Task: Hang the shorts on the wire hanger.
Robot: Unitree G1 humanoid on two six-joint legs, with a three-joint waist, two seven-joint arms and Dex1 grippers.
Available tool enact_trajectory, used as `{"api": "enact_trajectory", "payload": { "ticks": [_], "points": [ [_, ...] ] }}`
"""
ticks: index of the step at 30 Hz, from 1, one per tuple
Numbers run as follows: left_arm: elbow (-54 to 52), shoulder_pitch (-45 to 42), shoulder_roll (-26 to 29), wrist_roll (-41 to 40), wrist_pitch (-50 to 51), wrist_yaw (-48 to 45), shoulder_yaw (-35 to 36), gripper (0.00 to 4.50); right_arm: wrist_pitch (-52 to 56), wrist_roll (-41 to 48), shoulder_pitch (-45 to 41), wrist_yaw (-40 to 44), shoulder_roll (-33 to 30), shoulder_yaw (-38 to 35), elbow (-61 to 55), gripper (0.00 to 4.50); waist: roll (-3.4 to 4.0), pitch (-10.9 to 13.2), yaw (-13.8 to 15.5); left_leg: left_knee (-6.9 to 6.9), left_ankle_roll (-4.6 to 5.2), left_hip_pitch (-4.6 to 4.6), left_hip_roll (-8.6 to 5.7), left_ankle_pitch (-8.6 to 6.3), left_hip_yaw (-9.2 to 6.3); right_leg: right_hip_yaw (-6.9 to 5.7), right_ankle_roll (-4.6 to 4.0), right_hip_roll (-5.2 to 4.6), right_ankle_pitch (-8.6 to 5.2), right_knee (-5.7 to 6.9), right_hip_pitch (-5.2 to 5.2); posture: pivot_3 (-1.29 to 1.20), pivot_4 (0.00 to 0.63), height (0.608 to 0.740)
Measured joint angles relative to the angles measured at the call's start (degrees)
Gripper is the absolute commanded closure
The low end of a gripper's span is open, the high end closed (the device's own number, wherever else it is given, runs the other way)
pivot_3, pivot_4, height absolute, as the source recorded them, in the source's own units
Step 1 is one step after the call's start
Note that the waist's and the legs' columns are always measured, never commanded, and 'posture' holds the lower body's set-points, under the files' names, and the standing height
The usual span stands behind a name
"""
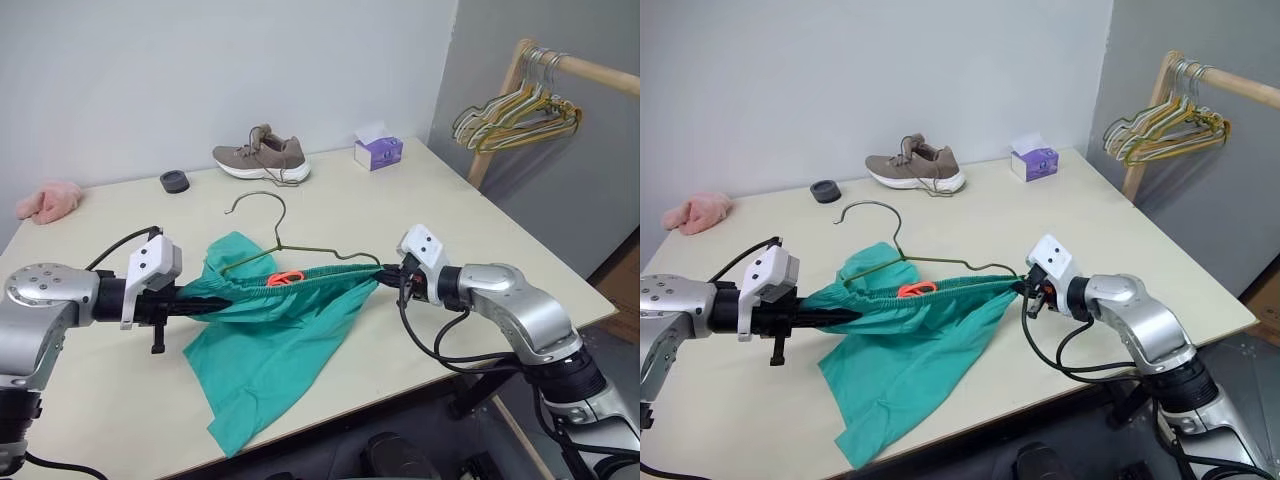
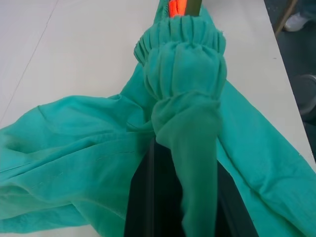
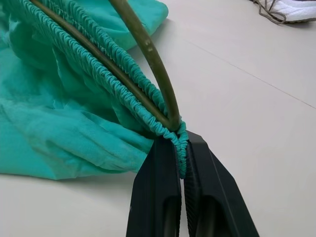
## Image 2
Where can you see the white shoe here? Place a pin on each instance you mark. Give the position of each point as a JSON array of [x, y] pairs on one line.
[[296, 22]]

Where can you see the green shorts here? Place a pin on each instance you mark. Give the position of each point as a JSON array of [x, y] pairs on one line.
[[185, 74]]

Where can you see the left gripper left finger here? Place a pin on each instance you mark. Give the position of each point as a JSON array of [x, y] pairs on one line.
[[153, 197]]

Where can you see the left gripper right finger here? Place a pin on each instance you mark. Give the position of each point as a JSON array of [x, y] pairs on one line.
[[232, 217]]

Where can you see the teal trouser leg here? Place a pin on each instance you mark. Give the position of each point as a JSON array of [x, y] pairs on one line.
[[307, 6]]

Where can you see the grey round base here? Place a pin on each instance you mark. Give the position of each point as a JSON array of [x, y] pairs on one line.
[[307, 98]]

